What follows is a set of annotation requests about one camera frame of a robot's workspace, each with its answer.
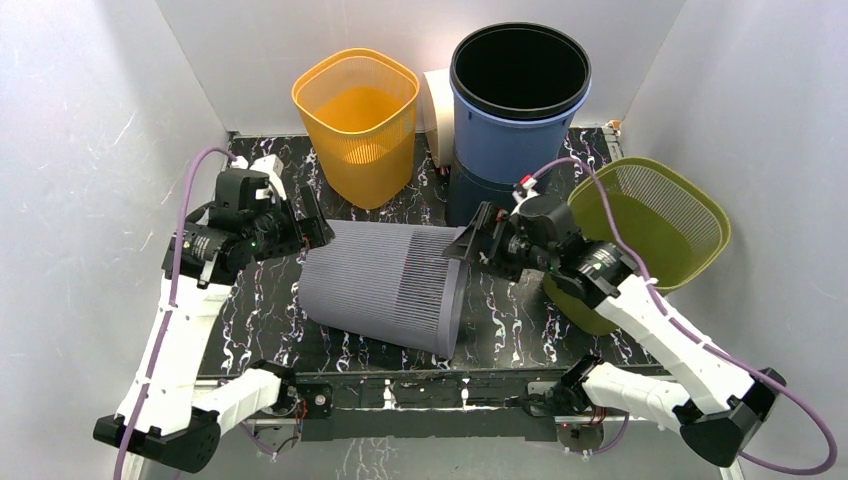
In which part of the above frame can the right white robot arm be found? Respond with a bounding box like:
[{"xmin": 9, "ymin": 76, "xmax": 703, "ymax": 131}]
[{"xmin": 443, "ymin": 197, "xmax": 785, "ymax": 467}]

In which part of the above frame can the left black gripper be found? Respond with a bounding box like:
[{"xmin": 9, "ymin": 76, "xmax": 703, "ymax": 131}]
[{"xmin": 247, "ymin": 185, "xmax": 334, "ymax": 260}]

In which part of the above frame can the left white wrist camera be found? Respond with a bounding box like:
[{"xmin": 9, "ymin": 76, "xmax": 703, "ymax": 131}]
[{"xmin": 229, "ymin": 154, "xmax": 287, "ymax": 204}]

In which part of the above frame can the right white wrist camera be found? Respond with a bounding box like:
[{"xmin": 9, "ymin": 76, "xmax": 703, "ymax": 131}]
[{"xmin": 512, "ymin": 174, "xmax": 540, "ymax": 214}]

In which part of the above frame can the olive green mesh basket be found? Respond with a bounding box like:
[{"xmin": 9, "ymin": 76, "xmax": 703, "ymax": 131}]
[{"xmin": 542, "ymin": 157, "xmax": 731, "ymax": 336}]

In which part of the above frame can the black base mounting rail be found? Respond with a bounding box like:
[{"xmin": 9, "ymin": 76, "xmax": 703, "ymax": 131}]
[{"xmin": 296, "ymin": 369, "xmax": 592, "ymax": 442}]

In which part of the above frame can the white curved plastic object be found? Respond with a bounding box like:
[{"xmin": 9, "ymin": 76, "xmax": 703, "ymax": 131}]
[{"xmin": 421, "ymin": 69, "xmax": 455, "ymax": 169}]

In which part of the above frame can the orange mesh waste basket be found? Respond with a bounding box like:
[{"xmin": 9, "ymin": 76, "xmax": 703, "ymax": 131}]
[{"xmin": 291, "ymin": 48, "xmax": 420, "ymax": 209}]

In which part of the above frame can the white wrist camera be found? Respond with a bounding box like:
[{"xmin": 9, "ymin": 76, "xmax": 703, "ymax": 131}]
[
  {"xmin": 229, "ymin": 154, "xmax": 287, "ymax": 204},
  {"xmin": 512, "ymin": 174, "xmax": 540, "ymax": 214}
]

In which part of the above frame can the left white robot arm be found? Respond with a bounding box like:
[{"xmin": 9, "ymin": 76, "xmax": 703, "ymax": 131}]
[{"xmin": 93, "ymin": 169, "xmax": 334, "ymax": 473}]

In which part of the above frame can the blue plastic bin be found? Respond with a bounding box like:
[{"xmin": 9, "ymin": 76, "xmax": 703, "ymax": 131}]
[{"xmin": 445, "ymin": 81, "xmax": 590, "ymax": 226}]

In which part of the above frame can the grey mesh waste basket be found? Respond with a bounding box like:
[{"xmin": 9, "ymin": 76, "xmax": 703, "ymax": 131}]
[{"xmin": 298, "ymin": 220, "xmax": 468, "ymax": 359}]

